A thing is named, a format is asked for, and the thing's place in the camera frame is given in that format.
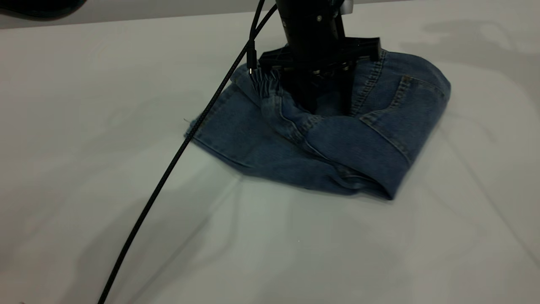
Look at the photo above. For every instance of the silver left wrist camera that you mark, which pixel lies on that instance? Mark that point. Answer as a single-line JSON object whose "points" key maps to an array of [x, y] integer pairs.
{"points": [[346, 6]]}

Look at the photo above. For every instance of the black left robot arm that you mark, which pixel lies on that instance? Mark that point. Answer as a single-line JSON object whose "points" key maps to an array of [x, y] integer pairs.
{"points": [[40, 7]]}

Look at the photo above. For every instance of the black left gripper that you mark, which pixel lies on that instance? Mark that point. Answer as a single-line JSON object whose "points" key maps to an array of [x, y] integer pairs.
{"points": [[314, 38]]}

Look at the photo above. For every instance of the blue denim jeans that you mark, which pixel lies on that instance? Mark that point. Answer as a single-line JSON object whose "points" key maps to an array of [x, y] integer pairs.
{"points": [[346, 139]]}

